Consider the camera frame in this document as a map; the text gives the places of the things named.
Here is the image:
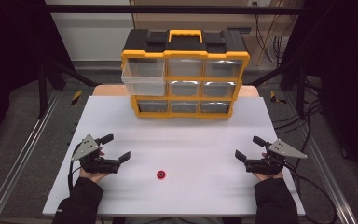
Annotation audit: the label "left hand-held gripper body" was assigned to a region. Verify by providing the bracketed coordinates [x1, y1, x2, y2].
[71, 133, 121, 175]

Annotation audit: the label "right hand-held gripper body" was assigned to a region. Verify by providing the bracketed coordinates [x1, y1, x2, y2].
[244, 138, 309, 175]

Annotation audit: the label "clear plastic drawer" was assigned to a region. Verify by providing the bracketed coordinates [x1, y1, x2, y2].
[120, 58, 167, 97]

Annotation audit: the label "person's right hand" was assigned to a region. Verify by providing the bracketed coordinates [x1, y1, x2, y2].
[253, 151, 284, 183]

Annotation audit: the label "person's left hand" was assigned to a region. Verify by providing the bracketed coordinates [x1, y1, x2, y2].
[79, 148, 110, 185]

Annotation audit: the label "yellow black striped tape marker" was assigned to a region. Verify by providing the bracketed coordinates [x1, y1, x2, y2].
[70, 90, 84, 107]
[269, 91, 288, 105]

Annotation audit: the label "wooden table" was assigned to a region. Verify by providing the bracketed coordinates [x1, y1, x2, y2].
[91, 84, 261, 98]

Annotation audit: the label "black metal stand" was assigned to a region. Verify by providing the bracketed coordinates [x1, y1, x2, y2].
[248, 57, 308, 119]
[37, 57, 99, 119]

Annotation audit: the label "person's grey lap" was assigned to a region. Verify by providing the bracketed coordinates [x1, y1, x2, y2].
[125, 217, 226, 224]

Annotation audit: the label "set of closed clear drawers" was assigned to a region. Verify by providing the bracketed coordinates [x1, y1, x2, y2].
[137, 58, 245, 114]

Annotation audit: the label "yellow black drawer organizer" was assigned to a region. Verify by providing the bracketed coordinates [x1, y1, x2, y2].
[120, 28, 252, 120]

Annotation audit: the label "left hand-held gripper cable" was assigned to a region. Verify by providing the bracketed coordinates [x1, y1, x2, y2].
[67, 146, 83, 194]

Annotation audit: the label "hand-held gripper cable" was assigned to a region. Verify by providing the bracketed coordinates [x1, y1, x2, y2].
[67, 146, 83, 194]
[282, 161, 339, 224]

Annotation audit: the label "black floor cables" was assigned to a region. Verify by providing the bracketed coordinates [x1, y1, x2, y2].
[272, 78, 325, 162]

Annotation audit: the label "right hand-held gripper cable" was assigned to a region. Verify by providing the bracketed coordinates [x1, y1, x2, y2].
[282, 161, 339, 224]

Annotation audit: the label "metal floor rail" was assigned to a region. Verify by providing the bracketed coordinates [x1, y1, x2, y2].
[283, 92, 358, 224]
[0, 90, 62, 224]

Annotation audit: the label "bundle of wall cables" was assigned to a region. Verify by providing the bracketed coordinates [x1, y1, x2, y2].
[254, 1, 293, 67]

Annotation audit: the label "black metal frame bar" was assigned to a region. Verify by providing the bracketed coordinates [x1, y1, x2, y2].
[45, 4, 306, 16]

